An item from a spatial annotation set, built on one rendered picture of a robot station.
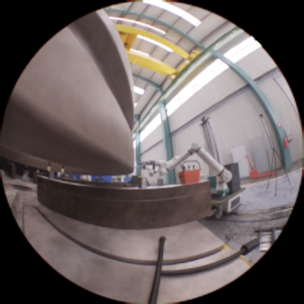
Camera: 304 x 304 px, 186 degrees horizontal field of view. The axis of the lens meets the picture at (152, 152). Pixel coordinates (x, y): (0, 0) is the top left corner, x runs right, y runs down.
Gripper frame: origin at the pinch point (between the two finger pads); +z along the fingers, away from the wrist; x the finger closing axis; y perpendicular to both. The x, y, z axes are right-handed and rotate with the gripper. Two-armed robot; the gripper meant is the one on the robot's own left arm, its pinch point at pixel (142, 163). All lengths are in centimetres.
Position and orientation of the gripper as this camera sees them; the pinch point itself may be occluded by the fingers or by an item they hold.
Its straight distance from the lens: 126.8
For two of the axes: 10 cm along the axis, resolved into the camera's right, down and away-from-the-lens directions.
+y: -0.5, -9.6, 2.8
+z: -9.6, -0.3, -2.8
